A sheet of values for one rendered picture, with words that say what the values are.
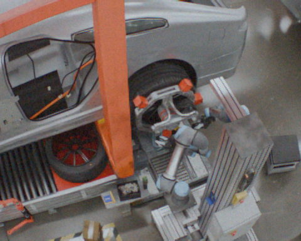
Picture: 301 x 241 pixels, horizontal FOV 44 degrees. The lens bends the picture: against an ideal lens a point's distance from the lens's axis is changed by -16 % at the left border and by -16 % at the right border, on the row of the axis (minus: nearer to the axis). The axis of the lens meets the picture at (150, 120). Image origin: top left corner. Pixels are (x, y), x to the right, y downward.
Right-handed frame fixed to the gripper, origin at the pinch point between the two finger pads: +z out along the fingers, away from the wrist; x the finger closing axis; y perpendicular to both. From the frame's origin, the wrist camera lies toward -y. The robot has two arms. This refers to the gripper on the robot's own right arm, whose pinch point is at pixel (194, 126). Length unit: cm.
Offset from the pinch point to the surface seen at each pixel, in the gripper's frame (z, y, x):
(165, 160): 17, -78, -16
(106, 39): 71, 147, 10
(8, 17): 127, 190, 5
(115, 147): 73, 27, 10
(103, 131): 73, -15, -34
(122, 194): 78, -28, 27
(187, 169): 1, -76, 3
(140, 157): 47, -42, -11
